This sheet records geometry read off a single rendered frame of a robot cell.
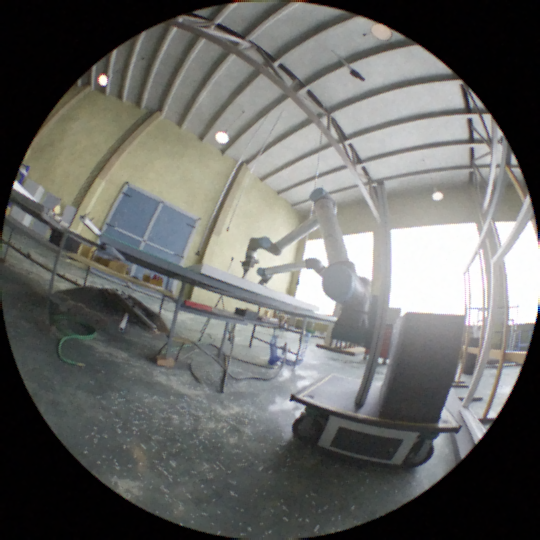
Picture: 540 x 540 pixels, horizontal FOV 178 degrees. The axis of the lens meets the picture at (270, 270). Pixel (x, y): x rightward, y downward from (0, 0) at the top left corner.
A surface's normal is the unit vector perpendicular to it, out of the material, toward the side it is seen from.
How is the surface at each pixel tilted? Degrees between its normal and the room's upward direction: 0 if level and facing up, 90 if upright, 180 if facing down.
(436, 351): 90
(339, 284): 94
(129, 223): 90
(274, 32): 180
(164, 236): 90
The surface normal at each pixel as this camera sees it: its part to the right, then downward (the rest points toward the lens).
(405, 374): -0.58, -0.33
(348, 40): -0.24, 0.94
